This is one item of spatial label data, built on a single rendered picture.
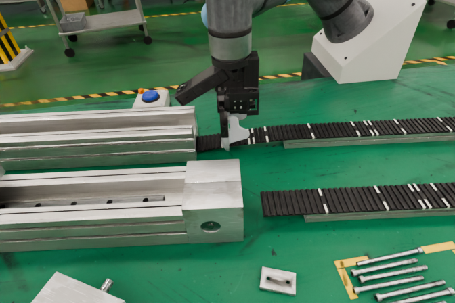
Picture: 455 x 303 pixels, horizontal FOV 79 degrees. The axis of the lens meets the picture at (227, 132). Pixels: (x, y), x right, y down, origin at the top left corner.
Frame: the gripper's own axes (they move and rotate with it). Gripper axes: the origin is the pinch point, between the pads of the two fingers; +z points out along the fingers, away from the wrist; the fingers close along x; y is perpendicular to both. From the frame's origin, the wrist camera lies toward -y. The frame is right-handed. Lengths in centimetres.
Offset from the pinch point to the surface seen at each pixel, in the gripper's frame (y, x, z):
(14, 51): -226, 246, 71
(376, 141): 34.2, -2.0, 1.3
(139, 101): -21.1, 11.8, -3.7
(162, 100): -15.2, 11.6, -3.7
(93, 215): -19.6, -23.4, -6.2
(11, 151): -43.9, -4.9, -3.6
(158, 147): -13.7, -5.0, -2.8
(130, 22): -101, 269, 54
